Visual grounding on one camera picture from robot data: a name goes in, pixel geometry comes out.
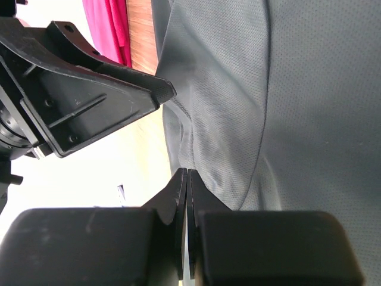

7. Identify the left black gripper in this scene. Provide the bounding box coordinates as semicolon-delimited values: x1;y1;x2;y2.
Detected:
1;1;176;185

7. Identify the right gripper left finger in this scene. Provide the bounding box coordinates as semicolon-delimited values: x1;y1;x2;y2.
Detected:
1;169;187;285

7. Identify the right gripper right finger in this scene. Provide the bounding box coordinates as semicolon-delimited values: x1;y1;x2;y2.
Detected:
186;170;364;285

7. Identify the grey t shirt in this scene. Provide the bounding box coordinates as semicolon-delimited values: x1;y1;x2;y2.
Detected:
152;1;380;285

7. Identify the folded pink t shirt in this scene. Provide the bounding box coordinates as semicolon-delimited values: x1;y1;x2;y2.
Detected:
82;0;132;67

